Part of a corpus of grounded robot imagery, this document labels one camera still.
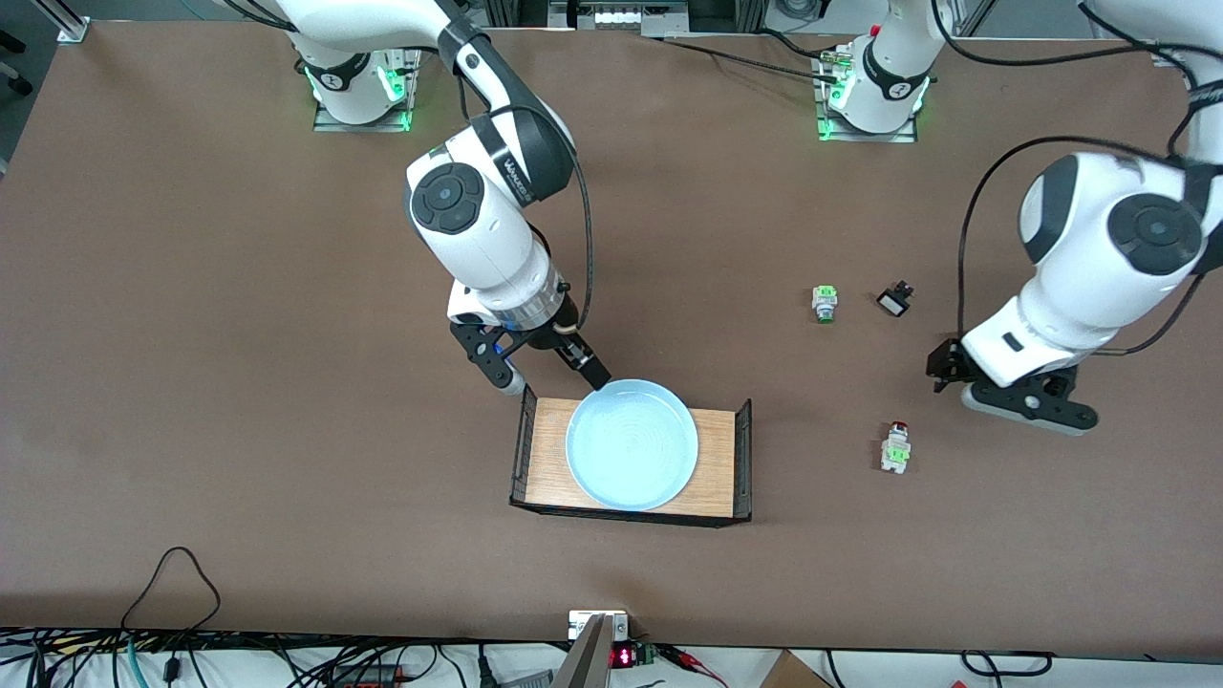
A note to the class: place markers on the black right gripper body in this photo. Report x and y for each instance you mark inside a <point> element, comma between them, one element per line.
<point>551,336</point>

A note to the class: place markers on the red push button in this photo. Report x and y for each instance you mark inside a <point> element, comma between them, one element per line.
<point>895,449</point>

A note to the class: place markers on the light blue plate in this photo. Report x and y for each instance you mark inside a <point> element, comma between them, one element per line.
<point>631,444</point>

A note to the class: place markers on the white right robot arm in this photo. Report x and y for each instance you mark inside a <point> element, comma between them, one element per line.
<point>478,239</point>

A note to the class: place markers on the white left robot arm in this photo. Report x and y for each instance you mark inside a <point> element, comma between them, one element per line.
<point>1089,248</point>

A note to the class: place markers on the green push button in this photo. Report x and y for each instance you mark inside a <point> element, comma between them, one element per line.
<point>825,302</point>

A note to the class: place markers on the red LED display module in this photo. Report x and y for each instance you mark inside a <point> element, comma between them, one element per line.
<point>623,657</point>

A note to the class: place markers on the red black clip leads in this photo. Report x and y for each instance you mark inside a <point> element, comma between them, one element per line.
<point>683,655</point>

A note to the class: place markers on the white power strip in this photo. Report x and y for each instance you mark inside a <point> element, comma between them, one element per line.
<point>621,17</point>

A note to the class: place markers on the brown cardboard piece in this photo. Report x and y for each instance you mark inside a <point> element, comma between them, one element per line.
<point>793,674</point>

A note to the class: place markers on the aluminium corner profile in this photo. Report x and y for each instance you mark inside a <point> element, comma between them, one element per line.
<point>1161,53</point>
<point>72,29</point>

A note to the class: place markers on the black white square switch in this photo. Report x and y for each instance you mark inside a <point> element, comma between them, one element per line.
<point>895,304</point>

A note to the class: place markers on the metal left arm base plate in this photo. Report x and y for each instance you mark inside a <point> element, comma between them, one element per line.
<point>865,138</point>

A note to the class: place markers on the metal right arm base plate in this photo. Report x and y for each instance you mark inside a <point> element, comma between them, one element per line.
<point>414,81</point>

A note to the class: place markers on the grey metal bracket post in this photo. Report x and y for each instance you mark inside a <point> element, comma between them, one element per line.
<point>597,659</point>

